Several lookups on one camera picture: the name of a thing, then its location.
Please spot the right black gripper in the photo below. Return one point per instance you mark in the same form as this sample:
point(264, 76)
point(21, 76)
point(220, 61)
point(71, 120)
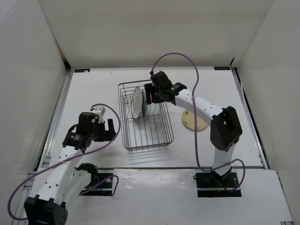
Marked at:
point(149, 89)

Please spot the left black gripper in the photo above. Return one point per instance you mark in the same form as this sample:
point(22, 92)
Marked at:
point(109, 134)

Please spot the blue patterned plate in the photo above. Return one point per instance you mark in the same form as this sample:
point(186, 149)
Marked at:
point(144, 103)

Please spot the white plate with dark rim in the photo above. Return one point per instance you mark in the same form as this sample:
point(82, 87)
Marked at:
point(137, 103)

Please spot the beige plate with brown motif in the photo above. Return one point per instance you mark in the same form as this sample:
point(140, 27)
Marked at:
point(188, 120)

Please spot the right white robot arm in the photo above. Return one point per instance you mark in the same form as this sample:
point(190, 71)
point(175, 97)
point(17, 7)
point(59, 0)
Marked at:
point(225, 127)

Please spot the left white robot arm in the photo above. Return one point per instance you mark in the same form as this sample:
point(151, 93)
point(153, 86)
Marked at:
point(69, 179)

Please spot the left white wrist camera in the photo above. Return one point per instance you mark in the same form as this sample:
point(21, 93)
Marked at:
point(99, 111)

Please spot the grey wire dish rack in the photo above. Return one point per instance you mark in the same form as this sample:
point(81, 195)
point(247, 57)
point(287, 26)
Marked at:
point(152, 129)

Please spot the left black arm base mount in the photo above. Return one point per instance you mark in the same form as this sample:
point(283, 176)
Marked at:
point(101, 184)

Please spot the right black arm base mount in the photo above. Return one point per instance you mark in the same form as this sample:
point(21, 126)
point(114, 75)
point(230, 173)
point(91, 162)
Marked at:
point(208, 186)

